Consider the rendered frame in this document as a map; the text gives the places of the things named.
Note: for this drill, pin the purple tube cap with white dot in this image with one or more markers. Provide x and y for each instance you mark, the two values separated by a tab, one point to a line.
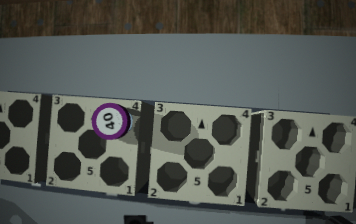
111	121

